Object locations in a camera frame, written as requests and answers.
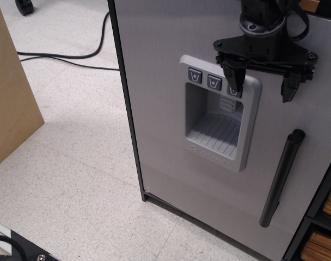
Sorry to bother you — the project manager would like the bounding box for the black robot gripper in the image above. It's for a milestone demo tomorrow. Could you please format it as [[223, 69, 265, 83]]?
[[213, 1, 318, 103]]

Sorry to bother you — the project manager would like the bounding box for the dark grey fridge cabinet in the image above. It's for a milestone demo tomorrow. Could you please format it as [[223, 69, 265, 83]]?
[[107, 0, 331, 261]]

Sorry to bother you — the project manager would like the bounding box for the grey ice dispenser housing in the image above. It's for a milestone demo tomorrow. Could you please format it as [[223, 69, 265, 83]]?
[[179, 55, 262, 173]]

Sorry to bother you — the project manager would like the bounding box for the wooden box on top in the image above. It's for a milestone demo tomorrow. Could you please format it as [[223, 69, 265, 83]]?
[[299, 0, 320, 13]]

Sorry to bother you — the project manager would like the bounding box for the black caster wheel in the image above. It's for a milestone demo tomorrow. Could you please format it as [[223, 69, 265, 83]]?
[[15, 0, 34, 16]]

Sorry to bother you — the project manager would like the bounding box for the light wooden panel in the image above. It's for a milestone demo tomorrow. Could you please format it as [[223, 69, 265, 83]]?
[[0, 8, 44, 163]]

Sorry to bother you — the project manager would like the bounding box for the black door handle bar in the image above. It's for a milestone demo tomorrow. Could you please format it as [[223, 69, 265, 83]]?
[[259, 129, 305, 228]]

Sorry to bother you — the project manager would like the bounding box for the thick black floor cable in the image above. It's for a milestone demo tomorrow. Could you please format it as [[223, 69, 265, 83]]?
[[17, 11, 111, 60]]

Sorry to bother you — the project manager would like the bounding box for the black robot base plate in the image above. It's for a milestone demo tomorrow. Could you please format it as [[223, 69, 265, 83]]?
[[0, 231, 59, 260]]

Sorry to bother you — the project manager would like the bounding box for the black braided cable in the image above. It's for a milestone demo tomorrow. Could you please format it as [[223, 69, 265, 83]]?
[[0, 233, 27, 261]]

